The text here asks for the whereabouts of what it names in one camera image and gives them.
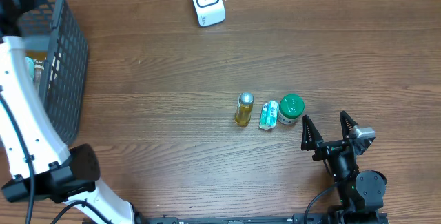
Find yellow liquid bottle silver cap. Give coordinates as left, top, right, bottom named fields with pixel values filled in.
left=235, top=92, right=254, bottom=126

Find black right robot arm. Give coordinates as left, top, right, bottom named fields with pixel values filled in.
left=295, top=111, right=389, bottom=223

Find teal packet in basket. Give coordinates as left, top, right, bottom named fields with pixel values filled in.
left=26, top=57, right=44, bottom=91

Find teal white tissue packet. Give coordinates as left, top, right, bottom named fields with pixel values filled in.
left=259, top=101, right=278, bottom=130

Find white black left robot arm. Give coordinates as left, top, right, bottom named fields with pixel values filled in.
left=1, top=0, right=143, bottom=223

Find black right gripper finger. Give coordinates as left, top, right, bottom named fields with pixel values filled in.
left=340, top=111, right=358, bottom=139
left=301, top=115, right=323, bottom=151

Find white barcode scanner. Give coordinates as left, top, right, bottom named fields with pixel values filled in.
left=192, top=0, right=226, bottom=27

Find grey plastic mesh basket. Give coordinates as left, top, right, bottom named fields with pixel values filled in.
left=1, top=0, right=88, bottom=145

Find green lid white jar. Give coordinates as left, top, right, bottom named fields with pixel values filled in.
left=278, top=94, right=305, bottom=125

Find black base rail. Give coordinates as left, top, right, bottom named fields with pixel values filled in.
left=135, top=214, right=389, bottom=224

